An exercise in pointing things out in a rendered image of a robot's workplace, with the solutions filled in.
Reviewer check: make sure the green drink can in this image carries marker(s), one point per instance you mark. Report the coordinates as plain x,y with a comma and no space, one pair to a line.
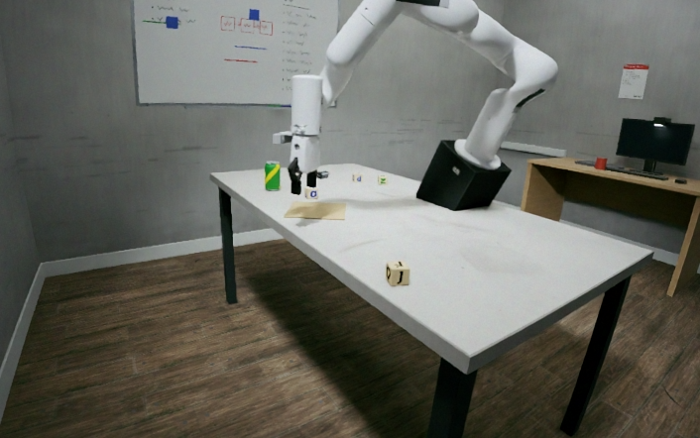
272,176

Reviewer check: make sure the tan square mat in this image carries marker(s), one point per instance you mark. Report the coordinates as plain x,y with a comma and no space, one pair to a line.
317,210

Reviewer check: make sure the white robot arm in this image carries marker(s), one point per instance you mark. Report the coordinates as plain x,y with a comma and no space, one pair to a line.
534,72

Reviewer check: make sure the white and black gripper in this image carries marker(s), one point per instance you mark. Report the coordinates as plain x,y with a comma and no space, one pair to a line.
306,153

